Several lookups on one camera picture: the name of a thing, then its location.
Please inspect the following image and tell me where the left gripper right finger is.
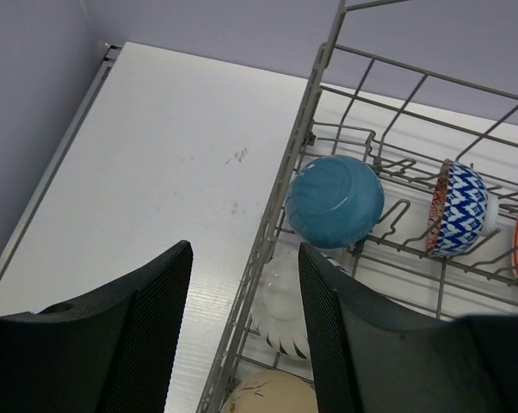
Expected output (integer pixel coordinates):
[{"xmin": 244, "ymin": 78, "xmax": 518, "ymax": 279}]
[{"xmin": 298, "ymin": 243, "xmax": 518, "ymax": 412}]

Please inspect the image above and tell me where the red patterned bowl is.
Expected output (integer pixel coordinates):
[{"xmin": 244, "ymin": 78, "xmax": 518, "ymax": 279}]
[{"xmin": 425, "ymin": 159, "xmax": 499, "ymax": 257}]

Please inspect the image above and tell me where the aluminium table edge rail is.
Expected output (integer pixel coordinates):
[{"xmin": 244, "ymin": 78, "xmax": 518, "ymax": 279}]
[{"xmin": 0, "ymin": 43, "xmax": 123, "ymax": 281}]

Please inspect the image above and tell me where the grey wire dish rack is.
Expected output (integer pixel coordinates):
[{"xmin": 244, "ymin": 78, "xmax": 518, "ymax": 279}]
[{"xmin": 198, "ymin": 1, "xmax": 518, "ymax": 412}]

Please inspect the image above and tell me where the yellow bowl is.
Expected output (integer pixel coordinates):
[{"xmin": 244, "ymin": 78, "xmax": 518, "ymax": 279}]
[{"xmin": 221, "ymin": 370, "xmax": 318, "ymax": 413}]

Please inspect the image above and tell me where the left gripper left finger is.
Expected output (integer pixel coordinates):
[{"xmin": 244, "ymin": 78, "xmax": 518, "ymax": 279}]
[{"xmin": 0, "ymin": 241, "xmax": 193, "ymax": 412}]

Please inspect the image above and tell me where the plain blue bowl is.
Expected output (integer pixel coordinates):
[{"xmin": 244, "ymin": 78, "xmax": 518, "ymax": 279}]
[{"xmin": 284, "ymin": 155, "xmax": 385, "ymax": 250}]

